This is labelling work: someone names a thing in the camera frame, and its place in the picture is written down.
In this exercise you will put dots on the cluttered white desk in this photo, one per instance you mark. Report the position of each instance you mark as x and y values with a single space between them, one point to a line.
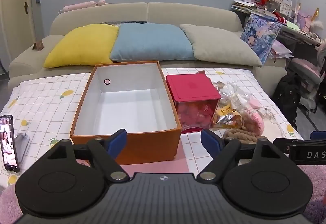
300 29

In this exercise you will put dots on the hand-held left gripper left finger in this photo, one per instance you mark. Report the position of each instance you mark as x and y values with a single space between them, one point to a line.
117 140

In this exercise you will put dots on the beige fabric sofa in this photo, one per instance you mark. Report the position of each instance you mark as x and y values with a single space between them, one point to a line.
163 12

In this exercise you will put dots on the black backpack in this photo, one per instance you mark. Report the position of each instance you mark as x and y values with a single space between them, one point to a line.
285 96

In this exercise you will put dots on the clear container with red lid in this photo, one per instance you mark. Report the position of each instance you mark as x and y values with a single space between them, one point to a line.
191 86

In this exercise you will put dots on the small brown card stand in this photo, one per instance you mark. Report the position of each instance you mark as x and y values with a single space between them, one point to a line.
38 46

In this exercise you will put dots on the striped grey cushion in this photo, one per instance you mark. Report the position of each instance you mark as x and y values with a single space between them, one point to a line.
119 22

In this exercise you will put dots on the pink bolster pillow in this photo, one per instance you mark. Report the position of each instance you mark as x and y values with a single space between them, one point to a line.
79 6

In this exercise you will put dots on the yellow pillow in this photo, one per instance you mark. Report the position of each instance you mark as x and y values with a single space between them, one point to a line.
81 45

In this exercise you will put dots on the small pink round pad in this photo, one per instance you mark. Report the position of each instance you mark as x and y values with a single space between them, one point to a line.
254 103

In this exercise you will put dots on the cream door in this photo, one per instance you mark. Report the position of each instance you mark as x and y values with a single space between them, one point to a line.
17 22

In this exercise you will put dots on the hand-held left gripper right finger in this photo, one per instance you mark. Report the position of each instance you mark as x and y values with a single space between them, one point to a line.
210 140

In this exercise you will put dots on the beige pillow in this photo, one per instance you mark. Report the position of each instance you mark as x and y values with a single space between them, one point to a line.
219 45

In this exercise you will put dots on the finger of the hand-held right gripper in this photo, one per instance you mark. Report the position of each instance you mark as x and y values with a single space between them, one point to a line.
319 134
280 144

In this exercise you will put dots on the white unicorn plush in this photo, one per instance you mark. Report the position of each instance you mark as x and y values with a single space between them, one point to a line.
309 21

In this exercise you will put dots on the pink folder stack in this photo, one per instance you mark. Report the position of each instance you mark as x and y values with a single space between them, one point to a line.
280 50

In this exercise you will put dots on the clear plastic snack bag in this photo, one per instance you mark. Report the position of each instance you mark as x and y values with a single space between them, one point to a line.
229 111

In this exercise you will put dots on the light blue pillow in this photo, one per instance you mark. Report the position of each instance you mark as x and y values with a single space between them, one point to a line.
152 41

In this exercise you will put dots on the lemon print checked tablecloth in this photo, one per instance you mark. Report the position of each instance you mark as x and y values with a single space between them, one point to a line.
45 101

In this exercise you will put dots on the pink knitted toy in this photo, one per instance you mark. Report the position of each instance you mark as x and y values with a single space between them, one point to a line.
254 122

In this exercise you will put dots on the orange cardboard box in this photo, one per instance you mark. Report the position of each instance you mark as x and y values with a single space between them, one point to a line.
145 146

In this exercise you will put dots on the pink desk chair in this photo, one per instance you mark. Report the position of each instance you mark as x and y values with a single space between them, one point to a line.
305 69

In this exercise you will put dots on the pink table mat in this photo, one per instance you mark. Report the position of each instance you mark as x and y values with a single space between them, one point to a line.
179 162

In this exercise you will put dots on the cartoon print pillow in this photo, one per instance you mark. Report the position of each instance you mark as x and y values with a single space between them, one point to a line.
259 32

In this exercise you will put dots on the black smartphone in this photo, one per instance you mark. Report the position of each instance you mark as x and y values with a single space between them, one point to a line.
9 142

